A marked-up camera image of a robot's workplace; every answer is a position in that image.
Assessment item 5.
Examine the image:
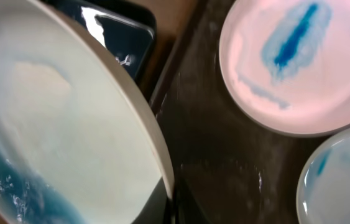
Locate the black water-filled tray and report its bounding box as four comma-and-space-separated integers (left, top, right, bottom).
42, 0, 157, 86

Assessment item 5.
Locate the dark brown serving tray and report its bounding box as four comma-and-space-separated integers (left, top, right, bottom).
150, 1, 350, 223

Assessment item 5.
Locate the white plate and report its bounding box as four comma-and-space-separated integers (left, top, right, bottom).
296, 128, 350, 224
0, 1, 174, 223
219, 0, 350, 136

